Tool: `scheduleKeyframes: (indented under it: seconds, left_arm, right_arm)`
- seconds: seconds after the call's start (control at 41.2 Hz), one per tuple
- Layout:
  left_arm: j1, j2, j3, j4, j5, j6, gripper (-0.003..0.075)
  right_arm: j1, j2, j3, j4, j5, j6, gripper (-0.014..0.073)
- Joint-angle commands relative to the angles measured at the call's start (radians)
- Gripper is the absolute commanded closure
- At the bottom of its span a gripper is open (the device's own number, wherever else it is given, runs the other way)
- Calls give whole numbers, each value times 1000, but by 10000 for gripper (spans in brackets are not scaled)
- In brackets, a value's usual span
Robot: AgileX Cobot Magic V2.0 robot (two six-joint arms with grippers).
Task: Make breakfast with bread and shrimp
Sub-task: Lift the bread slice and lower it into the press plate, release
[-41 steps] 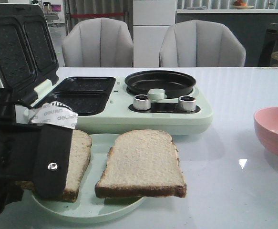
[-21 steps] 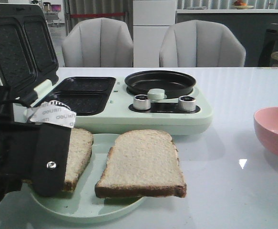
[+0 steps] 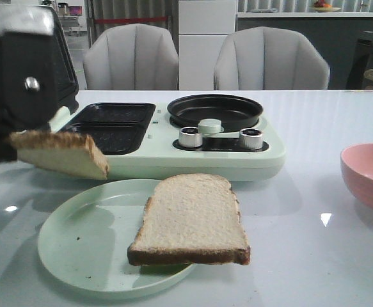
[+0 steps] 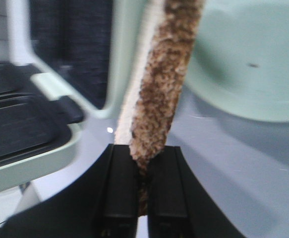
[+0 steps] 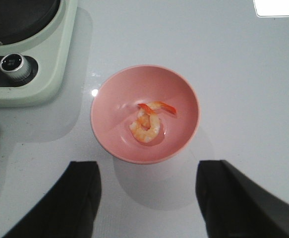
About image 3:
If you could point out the red barrier belt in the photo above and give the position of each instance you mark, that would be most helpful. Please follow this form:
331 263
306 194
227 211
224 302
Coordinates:
132 20

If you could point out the dark kitchen counter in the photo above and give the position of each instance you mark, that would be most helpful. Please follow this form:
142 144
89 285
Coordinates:
344 40

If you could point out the grey upholstered chair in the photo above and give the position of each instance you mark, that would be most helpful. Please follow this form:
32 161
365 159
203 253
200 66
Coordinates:
132 57
265 58

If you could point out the black round frying pan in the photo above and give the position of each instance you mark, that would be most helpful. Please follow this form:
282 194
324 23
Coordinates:
234 112

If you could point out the left silver control knob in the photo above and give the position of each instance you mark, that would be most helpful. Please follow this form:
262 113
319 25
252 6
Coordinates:
190 137

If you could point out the white refrigerator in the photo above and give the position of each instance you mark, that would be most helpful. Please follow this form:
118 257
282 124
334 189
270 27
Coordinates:
203 27

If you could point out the mint green sandwich maker lid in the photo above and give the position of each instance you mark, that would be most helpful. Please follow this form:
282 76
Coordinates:
66 79

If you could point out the left grey upholstered chair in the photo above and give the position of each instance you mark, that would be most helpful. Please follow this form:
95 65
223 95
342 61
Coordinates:
132 57

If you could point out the mint green round plate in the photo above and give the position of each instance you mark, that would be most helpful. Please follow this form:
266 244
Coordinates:
84 242

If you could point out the right silver control knob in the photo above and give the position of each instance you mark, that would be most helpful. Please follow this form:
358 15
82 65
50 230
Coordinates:
251 139

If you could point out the right grey upholstered chair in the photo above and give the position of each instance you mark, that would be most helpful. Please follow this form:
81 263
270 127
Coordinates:
265 58

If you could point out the fruit plate on counter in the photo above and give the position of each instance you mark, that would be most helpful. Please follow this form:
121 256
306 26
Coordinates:
324 7

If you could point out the silver control knob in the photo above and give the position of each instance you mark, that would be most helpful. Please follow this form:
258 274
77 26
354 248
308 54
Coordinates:
251 139
190 137

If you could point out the grey curtain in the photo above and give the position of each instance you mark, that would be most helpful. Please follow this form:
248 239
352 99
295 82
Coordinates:
130 9

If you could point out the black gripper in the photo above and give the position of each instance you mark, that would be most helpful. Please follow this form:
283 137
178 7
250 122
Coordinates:
28 90

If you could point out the mint green breakfast maker base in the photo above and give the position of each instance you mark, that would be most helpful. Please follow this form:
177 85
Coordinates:
140 141

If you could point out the bread slice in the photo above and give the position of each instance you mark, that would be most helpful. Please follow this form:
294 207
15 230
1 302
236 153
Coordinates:
191 219
65 152

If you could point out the pink bowl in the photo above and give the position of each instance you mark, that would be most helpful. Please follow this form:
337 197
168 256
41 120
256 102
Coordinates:
356 164

